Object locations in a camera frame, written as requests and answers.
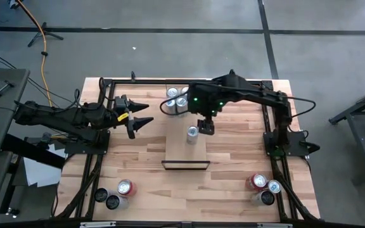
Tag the white paper sheet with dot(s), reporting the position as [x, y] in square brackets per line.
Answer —
[40, 172]

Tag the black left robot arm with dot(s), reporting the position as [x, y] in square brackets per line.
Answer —
[59, 115]

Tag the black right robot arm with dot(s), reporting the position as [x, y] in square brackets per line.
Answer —
[258, 95]

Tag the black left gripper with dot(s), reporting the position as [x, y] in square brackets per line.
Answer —
[114, 111]

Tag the blue silver energy drink can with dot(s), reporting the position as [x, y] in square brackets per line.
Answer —
[170, 106]
[274, 187]
[181, 103]
[192, 133]

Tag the black beam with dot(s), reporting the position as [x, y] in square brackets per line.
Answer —
[33, 152]

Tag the white pink beverage can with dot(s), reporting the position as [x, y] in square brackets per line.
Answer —
[172, 92]
[185, 90]

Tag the red beverage can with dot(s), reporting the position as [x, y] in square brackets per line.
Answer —
[258, 181]
[126, 187]

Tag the black side table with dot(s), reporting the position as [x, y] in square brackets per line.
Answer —
[360, 126]

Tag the grey desk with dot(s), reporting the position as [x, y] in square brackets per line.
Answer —
[2, 104]

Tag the black aluminium table frame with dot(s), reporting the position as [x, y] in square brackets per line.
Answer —
[151, 82]

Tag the black metal wood shelf rack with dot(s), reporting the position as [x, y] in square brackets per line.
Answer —
[182, 149]

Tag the silver bracket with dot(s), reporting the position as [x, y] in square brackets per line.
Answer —
[97, 224]
[274, 225]

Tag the black tripod stand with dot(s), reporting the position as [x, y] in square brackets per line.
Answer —
[43, 31]

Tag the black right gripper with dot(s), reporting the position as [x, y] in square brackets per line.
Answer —
[206, 101]

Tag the white beverage can black lid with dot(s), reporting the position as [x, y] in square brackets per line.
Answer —
[114, 202]
[101, 194]
[265, 198]

